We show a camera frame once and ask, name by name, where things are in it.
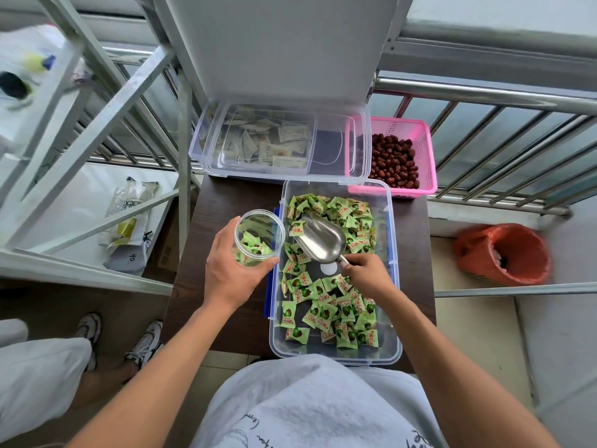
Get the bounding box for person's left hand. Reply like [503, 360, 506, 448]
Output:
[204, 217, 281, 317]

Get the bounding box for person's right hand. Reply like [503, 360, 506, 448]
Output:
[341, 253, 400, 311]

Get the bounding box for clear round plastic jar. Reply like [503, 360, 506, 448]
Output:
[233, 209, 286, 268]

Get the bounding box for metal scoop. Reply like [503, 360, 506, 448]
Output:
[297, 215, 351, 267]

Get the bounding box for person's right forearm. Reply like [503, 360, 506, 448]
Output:
[373, 284, 561, 448]

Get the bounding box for person's left forearm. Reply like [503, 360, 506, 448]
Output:
[65, 303, 248, 448]

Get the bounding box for few green candies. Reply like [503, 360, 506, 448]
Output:
[238, 231, 275, 266]

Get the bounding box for clear storage box blue clips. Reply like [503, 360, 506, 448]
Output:
[263, 179, 403, 367]

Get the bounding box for pile of green candy packets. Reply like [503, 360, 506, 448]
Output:
[280, 193, 380, 350]

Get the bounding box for cardboard box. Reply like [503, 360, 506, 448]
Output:
[156, 227, 181, 272]

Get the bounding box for white flat pouch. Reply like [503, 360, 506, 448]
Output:
[102, 231, 153, 277]

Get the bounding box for clear printed packaging bag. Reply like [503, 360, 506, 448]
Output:
[96, 177, 160, 248]

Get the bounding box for pile of white sachets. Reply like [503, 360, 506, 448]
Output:
[218, 106, 314, 170]

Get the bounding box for pile of red dates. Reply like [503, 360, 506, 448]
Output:
[368, 133, 421, 190]

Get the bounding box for white sports shoe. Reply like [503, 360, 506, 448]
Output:
[75, 313, 103, 372]
[124, 320, 164, 369]

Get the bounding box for person's grey shirt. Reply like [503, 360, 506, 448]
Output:
[191, 354, 449, 448]

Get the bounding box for pink plastic basket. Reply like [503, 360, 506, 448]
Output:
[345, 116, 438, 198]

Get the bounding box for red-lined waste bin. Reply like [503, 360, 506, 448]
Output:
[453, 223, 552, 286]

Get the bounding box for grey metal bar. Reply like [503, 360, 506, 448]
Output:
[434, 282, 597, 298]

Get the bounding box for white panel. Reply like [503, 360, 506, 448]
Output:
[161, 0, 416, 107]

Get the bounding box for metal railing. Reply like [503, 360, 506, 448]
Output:
[372, 21, 597, 219]

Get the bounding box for white trouser leg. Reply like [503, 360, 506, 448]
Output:
[0, 318, 93, 445]

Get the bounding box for white plastic bag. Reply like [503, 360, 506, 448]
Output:
[0, 24, 90, 113]

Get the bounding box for white metal rack frame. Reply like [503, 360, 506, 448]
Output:
[0, 0, 196, 295]

